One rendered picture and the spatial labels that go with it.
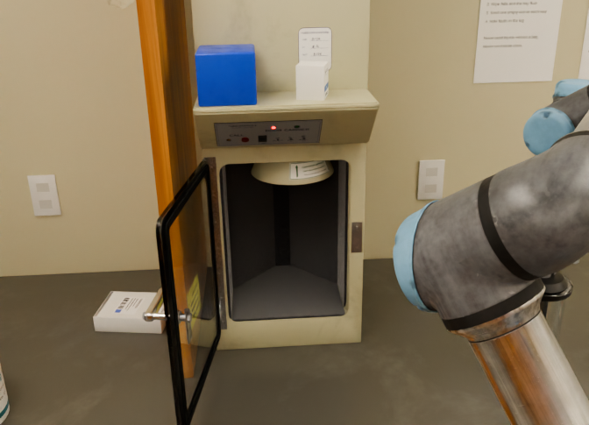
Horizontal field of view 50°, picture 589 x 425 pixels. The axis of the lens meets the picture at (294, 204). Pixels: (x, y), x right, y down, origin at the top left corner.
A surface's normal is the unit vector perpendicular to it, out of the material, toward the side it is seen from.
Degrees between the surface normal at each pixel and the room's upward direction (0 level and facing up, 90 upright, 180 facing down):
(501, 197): 52
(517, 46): 90
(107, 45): 90
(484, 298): 70
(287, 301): 0
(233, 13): 90
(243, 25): 90
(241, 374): 0
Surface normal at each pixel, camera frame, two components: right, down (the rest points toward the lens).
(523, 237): -0.41, 0.27
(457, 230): -0.76, -0.13
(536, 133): -0.62, 0.31
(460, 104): 0.07, 0.38
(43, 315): -0.02, -0.92
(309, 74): -0.18, 0.37
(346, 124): 0.06, 0.92
